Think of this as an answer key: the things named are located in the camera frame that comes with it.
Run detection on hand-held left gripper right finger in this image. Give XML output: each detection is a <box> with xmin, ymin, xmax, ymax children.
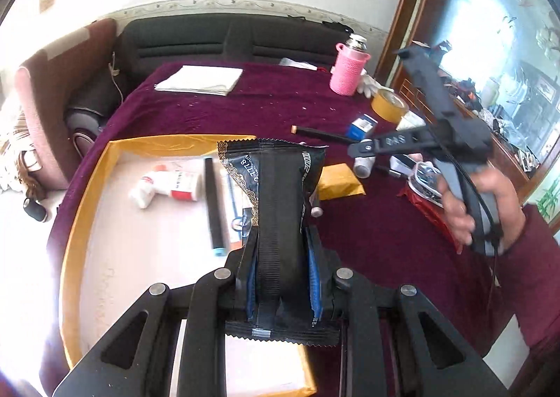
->
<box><xmin>305</xmin><ymin>227</ymin><xmax>510</xmax><ymax>397</ymax></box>

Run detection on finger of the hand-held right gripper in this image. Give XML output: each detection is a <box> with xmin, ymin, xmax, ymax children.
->
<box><xmin>348</xmin><ymin>126</ymin><xmax>439</xmax><ymax>160</ymax></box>

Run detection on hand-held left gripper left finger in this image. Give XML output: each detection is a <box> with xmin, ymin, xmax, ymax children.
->
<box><xmin>52</xmin><ymin>233</ymin><xmax>263</xmax><ymax>397</ymax></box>

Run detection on small white bottle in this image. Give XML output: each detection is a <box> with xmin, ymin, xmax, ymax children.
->
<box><xmin>353</xmin><ymin>156</ymin><xmax>375</xmax><ymax>179</ymax></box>

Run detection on clear plastic pouch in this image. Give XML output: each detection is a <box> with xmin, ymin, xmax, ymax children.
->
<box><xmin>409</xmin><ymin>161</ymin><xmax>446</xmax><ymax>205</ymax></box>

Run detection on small yellow packet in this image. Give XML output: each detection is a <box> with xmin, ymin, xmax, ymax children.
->
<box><xmin>317</xmin><ymin>163</ymin><xmax>366</xmax><ymax>201</ymax></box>

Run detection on black pen with orange tip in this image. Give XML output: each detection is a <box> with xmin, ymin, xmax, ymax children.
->
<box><xmin>291</xmin><ymin>126</ymin><xmax>360</xmax><ymax>145</ymax></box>

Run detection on black snack packet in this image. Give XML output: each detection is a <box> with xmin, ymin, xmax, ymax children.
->
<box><xmin>217</xmin><ymin>138</ymin><xmax>342</xmax><ymax>347</ymax></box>

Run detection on red snack packet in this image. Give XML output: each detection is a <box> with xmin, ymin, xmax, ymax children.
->
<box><xmin>397</xmin><ymin>185</ymin><xmax>465</xmax><ymax>254</ymax></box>

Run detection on yellow tray with white inside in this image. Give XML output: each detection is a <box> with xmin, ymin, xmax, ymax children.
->
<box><xmin>59</xmin><ymin>134</ymin><xmax>318</xmax><ymax>397</ymax></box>

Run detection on person's right forearm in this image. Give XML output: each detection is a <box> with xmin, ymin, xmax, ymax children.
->
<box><xmin>492</xmin><ymin>204</ymin><xmax>560</xmax><ymax>365</ymax></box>

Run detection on person's right hand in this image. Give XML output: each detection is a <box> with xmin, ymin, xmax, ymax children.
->
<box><xmin>440</xmin><ymin>165</ymin><xmax>525</xmax><ymax>255</ymax></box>

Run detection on small blue and white box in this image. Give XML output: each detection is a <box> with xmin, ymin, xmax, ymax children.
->
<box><xmin>348</xmin><ymin>114</ymin><xmax>378</xmax><ymax>140</ymax></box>

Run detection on yellow tape roll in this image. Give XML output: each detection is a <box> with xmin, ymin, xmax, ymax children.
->
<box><xmin>371</xmin><ymin>88</ymin><xmax>410</xmax><ymax>121</ymax></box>

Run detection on white gloves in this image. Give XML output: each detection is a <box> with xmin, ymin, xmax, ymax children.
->
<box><xmin>359</xmin><ymin>73</ymin><xmax>384</xmax><ymax>97</ymax></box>

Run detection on long black marker pen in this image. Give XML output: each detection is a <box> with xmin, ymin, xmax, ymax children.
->
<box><xmin>204</xmin><ymin>157</ymin><xmax>229</xmax><ymax>257</ymax></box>

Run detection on pink sleeved thermos bottle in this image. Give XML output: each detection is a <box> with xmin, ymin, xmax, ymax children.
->
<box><xmin>329</xmin><ymin>35</ymin><xmax>372</xmax><ymax>96</ymax></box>

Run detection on wooden glass cabinet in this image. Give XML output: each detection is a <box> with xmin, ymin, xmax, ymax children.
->
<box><xmin>376</xmin><ymin>0</ymin><xmax>560</xmax><ymax>216</ymax></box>

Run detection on white bottle with red label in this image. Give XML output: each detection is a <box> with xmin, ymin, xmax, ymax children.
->
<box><xmin>128</xmin><ymin>163</ymin><xmax>204</xmax><ymax>210</ymax></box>

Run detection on white plastic wrapper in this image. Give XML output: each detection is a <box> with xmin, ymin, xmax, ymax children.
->
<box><xmin>279</xmin><ymin>57</ymin><xmax>318</xmax><ymax>72</ymax></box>

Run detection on maroon tablecloth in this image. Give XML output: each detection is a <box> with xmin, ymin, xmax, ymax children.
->
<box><xmin>46</xmin><ymin>60</ymin><xmax>530</xmax><ymax>397</ymax></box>

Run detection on folded white cloth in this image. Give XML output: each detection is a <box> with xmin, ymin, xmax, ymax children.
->
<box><xmin>154</xmin><ymin>65</ymin><xmax>244</xmax><ymax>96</ymax></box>

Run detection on black sofa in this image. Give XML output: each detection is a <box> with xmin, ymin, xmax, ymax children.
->
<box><xmin>116</xmin><ymin>13</ymin><xmax>356</xmax><ymax>97</ymax></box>

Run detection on maroon armchair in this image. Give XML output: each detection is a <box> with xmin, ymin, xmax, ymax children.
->
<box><xmin>15</xmin><ymin>19</ymin><xmax>120</xmax><ymax>202</ymax></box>

